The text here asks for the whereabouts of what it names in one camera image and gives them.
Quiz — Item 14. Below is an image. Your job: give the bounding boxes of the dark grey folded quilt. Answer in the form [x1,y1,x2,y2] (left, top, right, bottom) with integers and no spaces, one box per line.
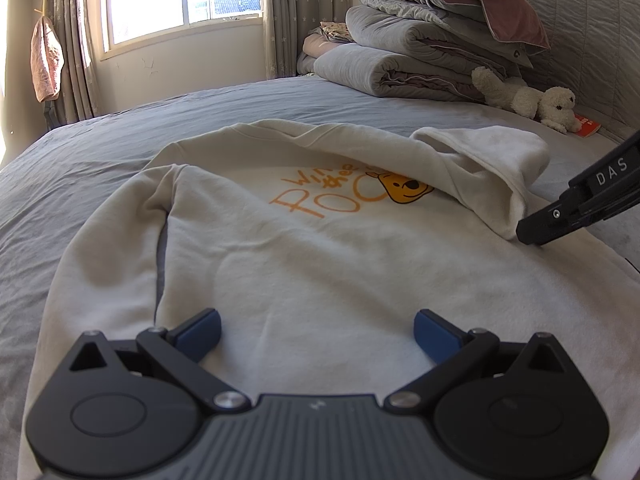
[345,5,532,83]

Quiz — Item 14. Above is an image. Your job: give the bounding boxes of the red booklet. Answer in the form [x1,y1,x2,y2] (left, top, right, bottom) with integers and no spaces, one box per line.
[570,112,602,139]

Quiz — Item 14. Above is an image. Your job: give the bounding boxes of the pale patterned blanket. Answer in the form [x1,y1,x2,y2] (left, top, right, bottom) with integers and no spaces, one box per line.
[356,0,487,25]

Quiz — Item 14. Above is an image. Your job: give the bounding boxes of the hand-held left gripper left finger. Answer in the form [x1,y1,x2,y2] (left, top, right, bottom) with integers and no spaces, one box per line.
[65,307,252,414]

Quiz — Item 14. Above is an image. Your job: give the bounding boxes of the pink folded blanket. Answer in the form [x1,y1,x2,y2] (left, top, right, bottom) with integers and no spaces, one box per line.
[296,21,355,77]

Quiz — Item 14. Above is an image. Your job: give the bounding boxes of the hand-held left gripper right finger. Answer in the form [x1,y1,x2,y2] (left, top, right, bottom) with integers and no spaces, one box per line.
[384,308,573,415]

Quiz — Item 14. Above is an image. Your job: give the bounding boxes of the cream bear-print hooded sweatshirt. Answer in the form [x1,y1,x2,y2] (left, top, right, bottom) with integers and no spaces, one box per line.
[17,119,640,480]

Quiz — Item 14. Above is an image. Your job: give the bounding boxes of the pink hanging cloth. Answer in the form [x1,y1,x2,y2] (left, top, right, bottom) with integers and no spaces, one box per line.
[30,15,66,104]

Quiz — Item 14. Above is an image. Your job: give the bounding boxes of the light grey folded quilt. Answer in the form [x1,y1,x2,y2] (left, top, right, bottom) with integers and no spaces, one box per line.
[312,42,503,106]

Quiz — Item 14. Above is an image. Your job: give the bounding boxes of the grey star-patterned curtain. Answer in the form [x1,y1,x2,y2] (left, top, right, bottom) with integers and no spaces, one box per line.
[42,0,103,123]
[260,0,355,81]

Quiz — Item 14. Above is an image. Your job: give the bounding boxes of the cream plush dog toy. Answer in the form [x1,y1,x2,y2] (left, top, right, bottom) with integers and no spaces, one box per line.
[471,66,582,135]

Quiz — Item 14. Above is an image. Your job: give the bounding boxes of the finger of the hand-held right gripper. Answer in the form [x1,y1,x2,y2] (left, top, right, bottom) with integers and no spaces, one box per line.
[516,130,640,247]

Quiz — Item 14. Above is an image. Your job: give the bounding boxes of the grey piped pillow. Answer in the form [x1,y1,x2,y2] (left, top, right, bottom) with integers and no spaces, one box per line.
[440,12,549,70]

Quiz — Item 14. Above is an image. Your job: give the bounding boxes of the grey quilted headboard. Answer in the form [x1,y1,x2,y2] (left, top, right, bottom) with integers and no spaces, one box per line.
[479,0,640,145]

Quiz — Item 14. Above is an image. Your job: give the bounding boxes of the window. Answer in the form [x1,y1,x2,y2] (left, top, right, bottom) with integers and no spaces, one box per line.
[80,0,266,57]

